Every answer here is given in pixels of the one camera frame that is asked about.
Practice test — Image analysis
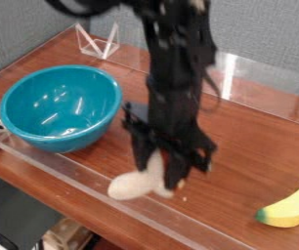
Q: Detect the clear acrylic front barrier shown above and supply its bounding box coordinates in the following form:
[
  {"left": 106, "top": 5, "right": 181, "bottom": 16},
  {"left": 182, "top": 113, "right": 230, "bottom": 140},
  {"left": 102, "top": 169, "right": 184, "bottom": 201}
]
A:
[{"left": 0, "top": 127, "right": 256, "bottom": 250}]

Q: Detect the wooden object below table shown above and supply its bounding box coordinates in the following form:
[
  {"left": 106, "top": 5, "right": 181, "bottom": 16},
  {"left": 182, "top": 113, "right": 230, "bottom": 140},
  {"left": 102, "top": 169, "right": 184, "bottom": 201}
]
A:
[{"left": 41, "top": 218, "right": 92, "bottom": 250}]

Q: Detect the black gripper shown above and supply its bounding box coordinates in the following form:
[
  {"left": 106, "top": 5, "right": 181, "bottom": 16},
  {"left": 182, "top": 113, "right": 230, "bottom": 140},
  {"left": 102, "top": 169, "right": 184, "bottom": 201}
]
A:
[{"left": 121, "top": 87, "right": 218, "bottom": 191}]

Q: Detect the clear acrylic back barrier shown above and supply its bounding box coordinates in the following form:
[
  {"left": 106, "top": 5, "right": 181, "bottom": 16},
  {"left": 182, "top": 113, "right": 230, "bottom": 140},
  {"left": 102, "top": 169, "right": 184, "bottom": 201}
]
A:
[{"left": 74, "top": 22, "right": 299, "bottom": 130}]

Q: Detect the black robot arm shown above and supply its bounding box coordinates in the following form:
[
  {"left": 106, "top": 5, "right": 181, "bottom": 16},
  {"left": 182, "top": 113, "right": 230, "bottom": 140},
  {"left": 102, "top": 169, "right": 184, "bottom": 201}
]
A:
[{"left": 45, "top": 0, "right": 216, "bottom": 190}]

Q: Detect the clear acrylic barrier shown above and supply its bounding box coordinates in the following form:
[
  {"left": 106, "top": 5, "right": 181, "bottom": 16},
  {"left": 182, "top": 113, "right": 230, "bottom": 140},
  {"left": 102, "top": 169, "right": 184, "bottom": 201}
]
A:
[
  {"left": 74, "top": 22, "right": 299, "bottom": 130},
  {"left": 0, "top": 127, "right": 256, "bottom": 250}
]

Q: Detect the yellow toy banana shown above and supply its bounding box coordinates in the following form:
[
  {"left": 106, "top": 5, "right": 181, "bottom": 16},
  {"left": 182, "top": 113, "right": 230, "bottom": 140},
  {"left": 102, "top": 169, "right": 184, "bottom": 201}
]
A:
[{"left": 256, "top": 189, "right": 299, "bottom": 228}]

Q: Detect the blue ceramic bowl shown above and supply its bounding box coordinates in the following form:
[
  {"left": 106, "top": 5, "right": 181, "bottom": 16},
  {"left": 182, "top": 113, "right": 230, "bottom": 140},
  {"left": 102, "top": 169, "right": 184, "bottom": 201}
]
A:
[{"left": 0, "top": 64, "right": 122, "bottom": 152}]

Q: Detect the clear acrylic corner bracket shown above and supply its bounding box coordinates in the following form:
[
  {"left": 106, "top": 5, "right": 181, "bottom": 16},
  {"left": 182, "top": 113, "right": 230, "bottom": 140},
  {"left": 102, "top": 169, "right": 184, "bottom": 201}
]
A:
[{"left": 74, "top": 23, "right": 120, "bottom": 60}]

